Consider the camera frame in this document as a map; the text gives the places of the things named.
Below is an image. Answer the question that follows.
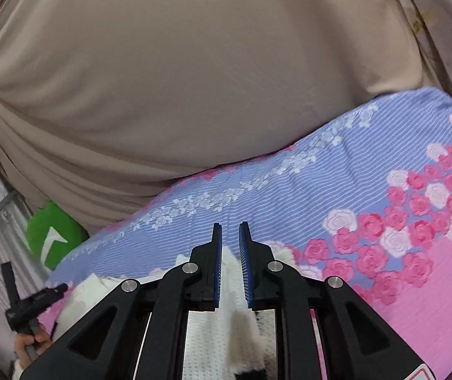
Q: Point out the person's left hand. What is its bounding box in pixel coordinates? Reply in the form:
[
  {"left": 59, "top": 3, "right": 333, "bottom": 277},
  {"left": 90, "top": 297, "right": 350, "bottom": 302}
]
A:
[{"left": 16, "top": 322, "right": 53, "bottom": 362}]

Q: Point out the green plush pillow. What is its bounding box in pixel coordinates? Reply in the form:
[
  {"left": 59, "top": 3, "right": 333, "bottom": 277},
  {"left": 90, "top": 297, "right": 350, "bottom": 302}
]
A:
[{"left": 26, "top": 201, "right": 90, "bottom": 274}]

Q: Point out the white red black knit sweater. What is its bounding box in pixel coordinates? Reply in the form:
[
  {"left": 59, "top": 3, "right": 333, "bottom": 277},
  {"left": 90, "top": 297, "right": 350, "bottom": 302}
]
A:
[{"left": 54, "top": 243, "right": 323, "bottom": 380}]

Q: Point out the beige draped cloth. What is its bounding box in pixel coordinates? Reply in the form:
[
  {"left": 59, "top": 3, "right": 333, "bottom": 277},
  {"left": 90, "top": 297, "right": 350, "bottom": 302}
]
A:
[{"left": 0, "top": 0, "right": 428, "bottom": 236}]

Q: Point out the cream floral curtain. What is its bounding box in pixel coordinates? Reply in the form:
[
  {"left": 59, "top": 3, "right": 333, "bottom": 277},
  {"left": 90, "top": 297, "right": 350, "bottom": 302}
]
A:
[{"left": 382, "top": 0, "right": 452, "bottom": 121}]

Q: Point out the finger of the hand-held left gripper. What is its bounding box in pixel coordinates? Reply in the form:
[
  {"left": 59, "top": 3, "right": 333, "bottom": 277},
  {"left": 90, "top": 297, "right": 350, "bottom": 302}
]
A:
[{"left": 34, "top": 282, "right": 69, "bottom": 305}]

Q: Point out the person's left forearm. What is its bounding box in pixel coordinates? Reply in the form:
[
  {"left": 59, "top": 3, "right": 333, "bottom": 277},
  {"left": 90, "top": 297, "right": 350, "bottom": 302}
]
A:
[{"left": 11, "top": 354, "right": 27, "bottom": 380}]

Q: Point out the pink floral bedsheet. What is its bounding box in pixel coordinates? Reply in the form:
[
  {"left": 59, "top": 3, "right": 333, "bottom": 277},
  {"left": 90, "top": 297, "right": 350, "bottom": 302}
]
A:
[{"left": 36, "top": 86, "right": 452, "bottom": 380}]

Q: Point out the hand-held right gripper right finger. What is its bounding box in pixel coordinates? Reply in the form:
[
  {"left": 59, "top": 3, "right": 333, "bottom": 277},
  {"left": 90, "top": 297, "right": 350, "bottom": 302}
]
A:
[{"left": 239, "top": 222, "right": 437, "bottom": 380}]

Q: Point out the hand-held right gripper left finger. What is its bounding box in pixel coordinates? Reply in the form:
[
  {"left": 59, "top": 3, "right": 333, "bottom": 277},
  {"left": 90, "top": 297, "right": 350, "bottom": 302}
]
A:
[{"left": 19, "top": 224, "right": 223, "bottom": 380}]

